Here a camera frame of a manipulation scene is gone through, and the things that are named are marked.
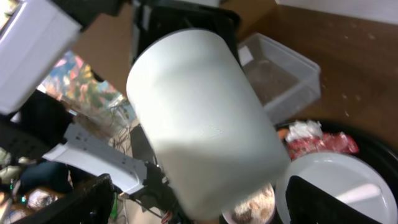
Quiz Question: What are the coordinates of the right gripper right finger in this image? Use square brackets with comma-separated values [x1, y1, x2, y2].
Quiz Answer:
[285, 175, 380, 224]

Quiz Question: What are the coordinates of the round black tray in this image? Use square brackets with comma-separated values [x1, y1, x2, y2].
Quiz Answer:
[275, 119, 398, 224]

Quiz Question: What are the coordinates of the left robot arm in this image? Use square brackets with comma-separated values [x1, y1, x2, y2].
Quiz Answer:
[1, 0, 147, 195]

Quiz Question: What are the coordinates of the crumpled white tissue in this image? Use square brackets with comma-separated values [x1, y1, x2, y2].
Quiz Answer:
[285, 120, 323, 142]

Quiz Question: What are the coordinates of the pink bowl with food scraps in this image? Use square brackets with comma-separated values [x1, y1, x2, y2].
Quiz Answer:
[222, 184, 275, 224]

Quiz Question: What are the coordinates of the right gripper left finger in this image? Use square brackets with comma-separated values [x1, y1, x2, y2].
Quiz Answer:
[16, 174, 115, 224]

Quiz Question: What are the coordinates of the orange carrot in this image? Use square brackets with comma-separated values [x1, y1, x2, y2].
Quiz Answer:
[277, 129, 290, 141]

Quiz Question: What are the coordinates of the clear plastic bin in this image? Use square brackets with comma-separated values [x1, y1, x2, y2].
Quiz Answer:
[238, 33, 321, 124]

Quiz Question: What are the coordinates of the red snack wrapper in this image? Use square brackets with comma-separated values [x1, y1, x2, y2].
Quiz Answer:
[286, 133, 359, 161]

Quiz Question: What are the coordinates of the white cup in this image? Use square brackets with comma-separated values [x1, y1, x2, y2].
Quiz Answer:
[126, 29, 290, 220]

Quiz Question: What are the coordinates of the grey plate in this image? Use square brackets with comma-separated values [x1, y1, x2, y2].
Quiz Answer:
[275, 152, 397, 223]

